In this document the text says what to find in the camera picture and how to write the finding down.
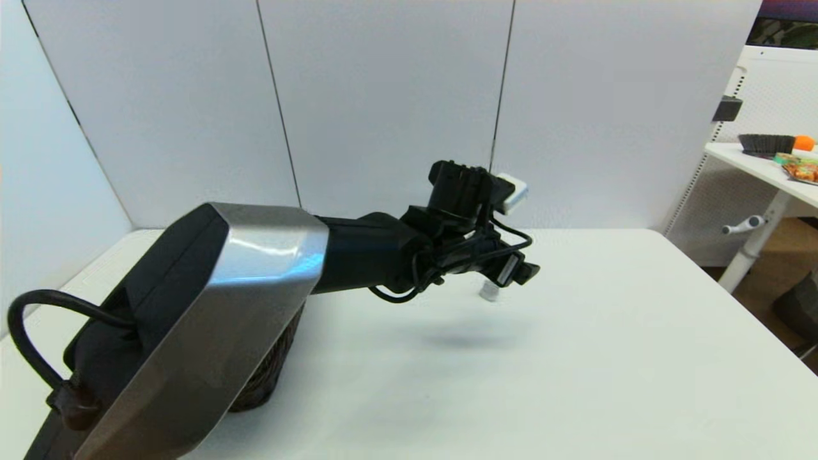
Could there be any white perforated pegboard panel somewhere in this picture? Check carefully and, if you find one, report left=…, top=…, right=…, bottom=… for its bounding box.
left=663, top=46, right=818, bottom=269

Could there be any white side table leg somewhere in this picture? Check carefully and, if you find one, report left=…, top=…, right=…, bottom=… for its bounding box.
left=719, top=190, right=794, bottom=295

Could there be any white side table top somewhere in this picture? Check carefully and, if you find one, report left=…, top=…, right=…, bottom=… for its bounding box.
left=705, top=142, right=818, bottom=210

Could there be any black box on pegboard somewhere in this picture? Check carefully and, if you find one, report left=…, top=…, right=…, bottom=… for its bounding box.
left=713, top=96, right=744, bottom=123

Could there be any dark brown wicker basket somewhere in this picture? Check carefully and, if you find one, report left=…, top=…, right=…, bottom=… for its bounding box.
left=229, top=303, right=305, bottom=413

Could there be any small black basket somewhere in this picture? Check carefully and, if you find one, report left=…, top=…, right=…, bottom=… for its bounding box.
left=738, top=134, right=796, bottom=159

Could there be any dark grey bin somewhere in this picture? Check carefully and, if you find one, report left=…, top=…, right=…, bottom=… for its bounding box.
left=771, top=272, right=818, bottom=358

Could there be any orange red snack packet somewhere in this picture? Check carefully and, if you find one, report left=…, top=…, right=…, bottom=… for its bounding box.
left=783, top=162, right=818, bottom=186

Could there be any dark screen with green image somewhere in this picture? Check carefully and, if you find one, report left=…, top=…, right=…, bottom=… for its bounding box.
left=745, top=0, right=818, bottom=50

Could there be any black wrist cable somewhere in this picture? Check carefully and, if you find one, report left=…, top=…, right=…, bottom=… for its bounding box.
left=369, top=217, right=534, bottom=305

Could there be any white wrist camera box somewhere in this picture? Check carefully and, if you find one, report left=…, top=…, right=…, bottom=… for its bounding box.
left=494, top=172, right=529, bottom=215

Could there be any white grey crank handle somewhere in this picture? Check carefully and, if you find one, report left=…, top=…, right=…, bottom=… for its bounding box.
left=722, top=215, right=766, bottom=236

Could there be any black elbow cable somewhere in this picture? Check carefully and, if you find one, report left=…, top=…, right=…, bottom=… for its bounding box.
left=6, top=289, right=138, bottom=430

